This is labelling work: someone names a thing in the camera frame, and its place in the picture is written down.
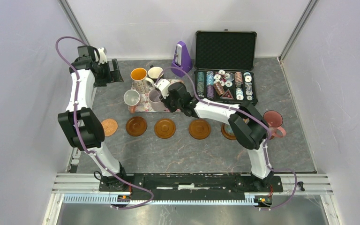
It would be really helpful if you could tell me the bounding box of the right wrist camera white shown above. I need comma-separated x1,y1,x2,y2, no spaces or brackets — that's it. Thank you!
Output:
155,79,171,99

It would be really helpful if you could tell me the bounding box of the wooden coaster three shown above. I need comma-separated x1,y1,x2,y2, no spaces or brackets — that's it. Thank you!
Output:
154,119,176,139

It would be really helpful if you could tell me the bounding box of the teal poker chip stack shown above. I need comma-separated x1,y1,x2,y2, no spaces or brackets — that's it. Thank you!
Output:
196,71,205,98

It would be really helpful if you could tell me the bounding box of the blue mug orange inside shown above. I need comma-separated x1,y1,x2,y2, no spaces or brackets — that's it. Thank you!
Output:
222,124,235,138

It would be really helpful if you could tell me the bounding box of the lilac mug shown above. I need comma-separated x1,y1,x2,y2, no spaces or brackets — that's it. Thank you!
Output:
148,89,167,112

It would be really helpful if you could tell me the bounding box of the salmon mug white inside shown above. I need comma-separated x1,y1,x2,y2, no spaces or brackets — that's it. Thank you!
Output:
123,90,141,113

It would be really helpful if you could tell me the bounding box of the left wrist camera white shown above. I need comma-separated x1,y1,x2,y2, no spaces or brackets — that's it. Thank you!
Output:
97,47,108,65

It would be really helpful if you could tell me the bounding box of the woven rattan coaster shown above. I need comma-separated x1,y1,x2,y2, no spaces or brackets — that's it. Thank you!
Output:
101,119,119,136

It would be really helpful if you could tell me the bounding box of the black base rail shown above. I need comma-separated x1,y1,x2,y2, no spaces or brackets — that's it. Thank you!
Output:
99,173,284,201

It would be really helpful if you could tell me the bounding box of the wooden coaster one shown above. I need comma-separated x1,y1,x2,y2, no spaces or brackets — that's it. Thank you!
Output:
126,116,148,136

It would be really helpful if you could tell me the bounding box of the wooden coaster two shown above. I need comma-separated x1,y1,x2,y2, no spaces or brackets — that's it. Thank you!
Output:
221,123,237,140

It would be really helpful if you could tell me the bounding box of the pink mug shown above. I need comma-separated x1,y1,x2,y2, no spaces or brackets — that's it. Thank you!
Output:
263,110,286,139

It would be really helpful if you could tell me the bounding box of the floral tray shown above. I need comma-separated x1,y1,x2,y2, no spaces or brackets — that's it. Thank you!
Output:
135,92,169,112

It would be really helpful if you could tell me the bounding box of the white mug orange inside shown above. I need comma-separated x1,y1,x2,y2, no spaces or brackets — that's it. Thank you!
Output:
130,68,155,94

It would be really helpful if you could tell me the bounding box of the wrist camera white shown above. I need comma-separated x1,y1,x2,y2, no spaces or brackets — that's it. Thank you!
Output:
155,79,171,99
97,47,108,65

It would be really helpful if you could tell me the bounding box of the orange poker chip stack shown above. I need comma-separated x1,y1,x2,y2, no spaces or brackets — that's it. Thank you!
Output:
213,81,225,96

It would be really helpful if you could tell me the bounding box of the purple poker chip stack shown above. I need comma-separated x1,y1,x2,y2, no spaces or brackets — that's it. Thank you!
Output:
206,85,215,99

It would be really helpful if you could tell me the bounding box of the all in triangle marker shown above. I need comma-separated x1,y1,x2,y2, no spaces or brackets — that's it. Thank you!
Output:
220,89,234,100

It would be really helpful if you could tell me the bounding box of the purple metronome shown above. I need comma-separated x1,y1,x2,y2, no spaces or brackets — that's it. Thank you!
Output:
171,41,193,78

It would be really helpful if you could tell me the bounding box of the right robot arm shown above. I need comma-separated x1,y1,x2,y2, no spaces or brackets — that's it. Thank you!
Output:
156,79,274,191

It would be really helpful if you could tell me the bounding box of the black mug white inside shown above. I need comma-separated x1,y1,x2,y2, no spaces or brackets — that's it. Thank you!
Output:
147,65,163,82

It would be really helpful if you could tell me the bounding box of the black poker chip case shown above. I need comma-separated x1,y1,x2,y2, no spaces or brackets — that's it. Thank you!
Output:
194,31,258,105

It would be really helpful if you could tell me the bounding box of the wooden coaster four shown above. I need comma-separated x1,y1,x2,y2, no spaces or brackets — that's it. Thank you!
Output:
188,119,211,140

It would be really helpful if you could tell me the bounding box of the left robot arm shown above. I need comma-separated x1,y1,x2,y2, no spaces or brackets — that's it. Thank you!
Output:
58,45,128,191

